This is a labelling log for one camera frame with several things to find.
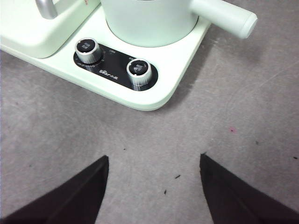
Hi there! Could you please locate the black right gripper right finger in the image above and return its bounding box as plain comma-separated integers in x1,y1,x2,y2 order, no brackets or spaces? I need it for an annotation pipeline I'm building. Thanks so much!
199,153,299,224

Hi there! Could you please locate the green breakfast machine base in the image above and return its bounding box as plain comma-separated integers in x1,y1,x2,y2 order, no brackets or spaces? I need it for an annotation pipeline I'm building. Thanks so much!
0,0,212,112

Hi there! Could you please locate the green griddle cover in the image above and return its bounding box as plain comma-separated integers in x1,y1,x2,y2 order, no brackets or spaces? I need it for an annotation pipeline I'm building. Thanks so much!
0,0,105,59

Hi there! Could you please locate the silver control knob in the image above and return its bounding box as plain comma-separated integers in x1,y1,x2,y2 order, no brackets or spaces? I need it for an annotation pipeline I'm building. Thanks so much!
74,37,103,64
126,57,154,91

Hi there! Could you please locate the green pot with handle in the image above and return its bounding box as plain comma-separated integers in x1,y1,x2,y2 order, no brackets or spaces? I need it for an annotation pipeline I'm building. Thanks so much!
100,0,258,48

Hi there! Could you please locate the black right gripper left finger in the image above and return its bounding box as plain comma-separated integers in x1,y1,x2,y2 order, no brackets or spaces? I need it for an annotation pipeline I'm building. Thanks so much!
0,155,110,224

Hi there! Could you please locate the chrome griddle cover handle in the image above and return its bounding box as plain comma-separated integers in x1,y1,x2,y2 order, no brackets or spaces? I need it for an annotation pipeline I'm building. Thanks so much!
35,0,58,20

